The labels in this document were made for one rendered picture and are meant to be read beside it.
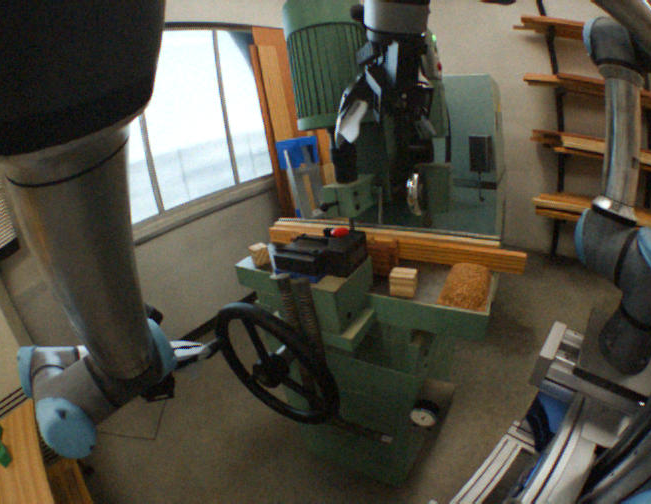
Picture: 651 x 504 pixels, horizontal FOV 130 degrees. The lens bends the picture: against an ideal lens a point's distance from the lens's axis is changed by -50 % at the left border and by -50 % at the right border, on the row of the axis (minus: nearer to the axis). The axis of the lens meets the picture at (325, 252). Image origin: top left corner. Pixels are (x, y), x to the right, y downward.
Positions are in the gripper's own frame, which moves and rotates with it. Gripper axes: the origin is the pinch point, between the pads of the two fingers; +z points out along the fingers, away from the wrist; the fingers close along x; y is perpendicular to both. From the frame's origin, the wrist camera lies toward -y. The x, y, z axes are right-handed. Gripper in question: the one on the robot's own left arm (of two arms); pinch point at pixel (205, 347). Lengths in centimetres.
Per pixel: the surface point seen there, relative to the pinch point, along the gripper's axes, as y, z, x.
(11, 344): 44, -50, -102
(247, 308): -10.2, 1.3, 9.0
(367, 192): -35.5, 30.1, 10.6
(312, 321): -9.1, 10.4, 15.3
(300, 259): -19.0, 7.8, 12.7
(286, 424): 63, 68, -29
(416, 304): -14.6, 20.5, 29.2
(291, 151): -65, 75, -60
